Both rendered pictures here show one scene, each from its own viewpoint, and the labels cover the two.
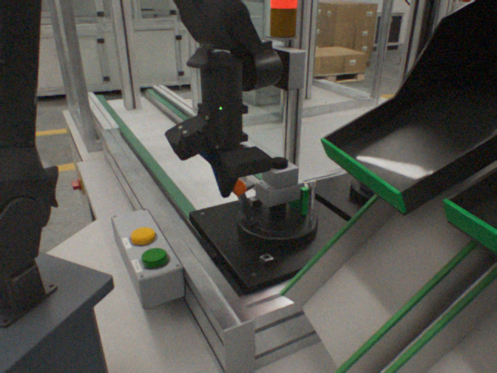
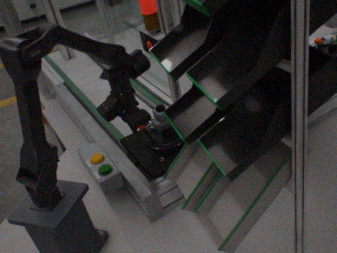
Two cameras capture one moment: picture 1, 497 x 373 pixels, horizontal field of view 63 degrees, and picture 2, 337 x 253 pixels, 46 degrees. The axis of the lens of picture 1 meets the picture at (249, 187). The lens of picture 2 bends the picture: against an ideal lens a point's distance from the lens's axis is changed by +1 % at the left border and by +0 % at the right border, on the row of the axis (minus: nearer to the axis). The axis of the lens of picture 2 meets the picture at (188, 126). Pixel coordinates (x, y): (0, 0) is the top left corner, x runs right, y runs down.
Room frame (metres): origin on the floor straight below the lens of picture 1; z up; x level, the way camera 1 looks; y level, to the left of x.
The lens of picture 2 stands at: (-0.39, -0.15, 1.70)
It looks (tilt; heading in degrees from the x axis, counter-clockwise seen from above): 35 degrees down; 2
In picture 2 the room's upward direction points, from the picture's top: 11 degrees counter-clockwise
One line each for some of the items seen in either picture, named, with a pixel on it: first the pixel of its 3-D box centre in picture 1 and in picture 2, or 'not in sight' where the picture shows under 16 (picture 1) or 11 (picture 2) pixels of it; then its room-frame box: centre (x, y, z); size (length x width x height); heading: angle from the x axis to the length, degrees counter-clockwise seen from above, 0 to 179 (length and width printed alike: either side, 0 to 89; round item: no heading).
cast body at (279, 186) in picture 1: (283, 177); (165, 115); (0.62, -0.06, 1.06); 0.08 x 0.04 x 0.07; 118
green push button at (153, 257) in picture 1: (154, 259); (105, 170); (0.52, 0.15, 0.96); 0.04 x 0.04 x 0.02
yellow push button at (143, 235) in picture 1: (143, 237); (97, 159); (0.59, 0.18, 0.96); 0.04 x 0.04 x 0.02
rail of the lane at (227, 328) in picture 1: (151, 206); (97, 136); (0.78, 0.22, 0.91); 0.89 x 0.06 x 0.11; 28
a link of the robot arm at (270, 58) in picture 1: (239, 51); (125, 61); (0.60, 0.01, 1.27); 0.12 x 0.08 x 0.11; 139
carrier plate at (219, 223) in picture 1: (276, 230); (168, 141); (0.61, -0.05, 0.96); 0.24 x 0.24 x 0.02; 28
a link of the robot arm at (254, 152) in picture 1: (222, 126); (124, 99); (0.56, 0.04, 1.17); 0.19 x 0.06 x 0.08; 28
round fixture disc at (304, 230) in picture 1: (276, 220); (166, 137); (0.61, -0.05, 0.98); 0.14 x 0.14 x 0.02
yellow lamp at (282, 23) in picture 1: (282, 22); (151, 19); (0.83, -0.06, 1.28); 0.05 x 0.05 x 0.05
